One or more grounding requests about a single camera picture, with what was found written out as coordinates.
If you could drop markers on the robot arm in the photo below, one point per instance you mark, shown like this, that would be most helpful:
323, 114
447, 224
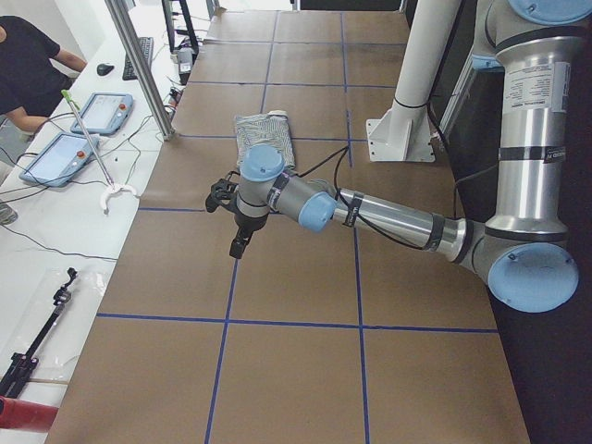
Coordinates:
520, 252

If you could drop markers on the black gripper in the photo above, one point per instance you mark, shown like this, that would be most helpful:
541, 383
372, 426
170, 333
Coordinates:
250, 224

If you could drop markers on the black computer mouse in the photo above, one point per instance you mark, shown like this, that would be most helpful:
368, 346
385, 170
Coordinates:
104, 69

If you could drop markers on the near blue teach pendant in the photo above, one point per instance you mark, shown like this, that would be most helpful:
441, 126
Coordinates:
59, 161

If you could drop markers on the person in black shirt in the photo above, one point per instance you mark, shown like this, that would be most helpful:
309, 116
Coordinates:
31, 87

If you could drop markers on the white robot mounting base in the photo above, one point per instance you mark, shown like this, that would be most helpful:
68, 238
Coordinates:
403, 133

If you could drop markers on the aluminium frame post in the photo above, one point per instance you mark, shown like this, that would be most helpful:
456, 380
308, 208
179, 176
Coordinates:
130, 40

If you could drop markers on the red cylinder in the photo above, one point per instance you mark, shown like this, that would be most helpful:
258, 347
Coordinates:
26, 415

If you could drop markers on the metal reacher grabber tool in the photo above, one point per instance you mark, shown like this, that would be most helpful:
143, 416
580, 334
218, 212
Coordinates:
112, 188

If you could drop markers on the blue teach pendant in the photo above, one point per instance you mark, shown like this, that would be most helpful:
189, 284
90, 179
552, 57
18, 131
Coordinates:
105, 112
59, 161

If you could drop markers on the navy white striped polo shirt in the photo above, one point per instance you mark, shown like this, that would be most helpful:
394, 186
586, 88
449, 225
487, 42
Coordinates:
271, 128

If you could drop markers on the far blue teach pendant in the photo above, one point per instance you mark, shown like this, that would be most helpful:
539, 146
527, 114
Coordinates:
105, 112

